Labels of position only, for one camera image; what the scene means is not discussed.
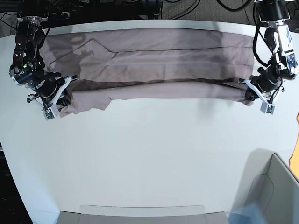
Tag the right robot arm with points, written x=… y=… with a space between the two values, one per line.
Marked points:
x=28 y=67

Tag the grey plastic bin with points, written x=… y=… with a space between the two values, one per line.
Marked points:
x=274 y=196

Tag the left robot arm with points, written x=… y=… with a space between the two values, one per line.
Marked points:
x=282 y=65

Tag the mauve T-shirt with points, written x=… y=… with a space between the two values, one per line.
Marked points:
x=149 y=63

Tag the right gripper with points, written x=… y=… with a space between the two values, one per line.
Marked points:
x=45 y=84

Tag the orange object at edge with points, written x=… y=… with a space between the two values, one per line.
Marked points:
x=294 y=158

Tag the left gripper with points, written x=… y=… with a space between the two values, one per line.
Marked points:
x=267 y=81

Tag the blue translucent object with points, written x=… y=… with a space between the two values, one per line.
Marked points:
x=245 y=213

